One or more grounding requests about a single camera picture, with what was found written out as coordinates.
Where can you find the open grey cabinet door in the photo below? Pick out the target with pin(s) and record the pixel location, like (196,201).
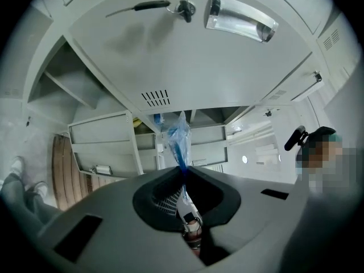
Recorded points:
(210,135)
(99,129)

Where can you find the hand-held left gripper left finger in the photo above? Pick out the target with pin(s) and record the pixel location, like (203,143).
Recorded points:
(113,209)

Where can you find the person's face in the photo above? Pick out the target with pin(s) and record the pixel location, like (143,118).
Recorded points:
(327,158)

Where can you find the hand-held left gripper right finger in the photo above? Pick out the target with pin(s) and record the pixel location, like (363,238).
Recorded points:
(256,209)

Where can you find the person's right leg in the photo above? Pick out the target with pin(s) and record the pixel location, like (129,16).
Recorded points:
(39,209)

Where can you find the blue white packet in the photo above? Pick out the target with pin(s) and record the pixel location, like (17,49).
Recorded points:
(158,119)

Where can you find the yellow-green object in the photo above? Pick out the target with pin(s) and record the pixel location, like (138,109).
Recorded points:
(137,122)

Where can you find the person's left white shoe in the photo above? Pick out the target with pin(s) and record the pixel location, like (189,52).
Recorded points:
(17,165)

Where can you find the person's white shoe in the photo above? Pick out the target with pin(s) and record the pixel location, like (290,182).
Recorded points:
(17,165)
(39,188)

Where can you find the person's leg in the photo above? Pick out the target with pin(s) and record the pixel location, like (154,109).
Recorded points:
(11,183)
(39,209)

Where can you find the blue plastic bag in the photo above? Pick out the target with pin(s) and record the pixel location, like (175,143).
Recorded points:
(179,141)

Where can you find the black head-mounted camera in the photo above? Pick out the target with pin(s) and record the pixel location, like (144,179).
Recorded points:
(294,139)

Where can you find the grey metal locker cabinet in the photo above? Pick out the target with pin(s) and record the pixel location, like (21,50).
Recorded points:
(199,67)

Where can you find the wooden plank platform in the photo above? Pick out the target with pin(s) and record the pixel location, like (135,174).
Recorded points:
(68,175)

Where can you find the person's left leg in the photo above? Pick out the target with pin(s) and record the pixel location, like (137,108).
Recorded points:
(11,183)

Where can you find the person's right white shoe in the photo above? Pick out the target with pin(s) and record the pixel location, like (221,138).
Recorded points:
(39,188)

